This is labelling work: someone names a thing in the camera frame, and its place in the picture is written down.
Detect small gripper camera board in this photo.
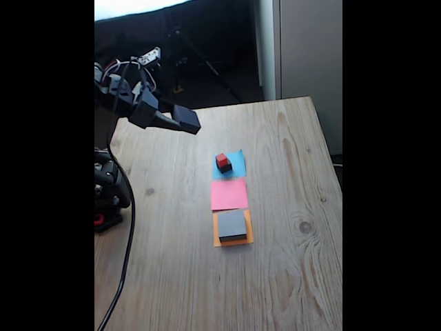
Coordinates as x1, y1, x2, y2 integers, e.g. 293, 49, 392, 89
136, 46, 162, 67

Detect pink paper sheet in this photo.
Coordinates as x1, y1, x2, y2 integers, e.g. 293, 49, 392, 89
210, 178, 249, 212

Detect medium black cube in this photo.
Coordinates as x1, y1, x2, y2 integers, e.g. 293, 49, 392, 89
172, 104, 202, 135

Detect black light stand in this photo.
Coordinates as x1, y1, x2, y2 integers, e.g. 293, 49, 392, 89
94, 32, 156, 70

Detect blue paper sheet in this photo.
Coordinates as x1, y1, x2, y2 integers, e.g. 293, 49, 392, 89
212, 150, 247, 179

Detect white cabinet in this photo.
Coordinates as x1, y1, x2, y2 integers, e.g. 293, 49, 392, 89
254, 0, 343, 156

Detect black tripod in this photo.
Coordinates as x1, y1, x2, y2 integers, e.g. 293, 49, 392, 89
161, 27, 244, 104

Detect black cable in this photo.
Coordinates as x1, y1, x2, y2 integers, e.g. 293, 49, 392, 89
96, 63, 136, 331

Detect orange paper sheet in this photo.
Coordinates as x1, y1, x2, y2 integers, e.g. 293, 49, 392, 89
213, 209, 254, 248

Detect large grey cube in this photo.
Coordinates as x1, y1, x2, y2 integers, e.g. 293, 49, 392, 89
217, 210, 248, 243

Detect bright white light panel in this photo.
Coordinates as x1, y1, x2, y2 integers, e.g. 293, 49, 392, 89
94, 0, 194, 21

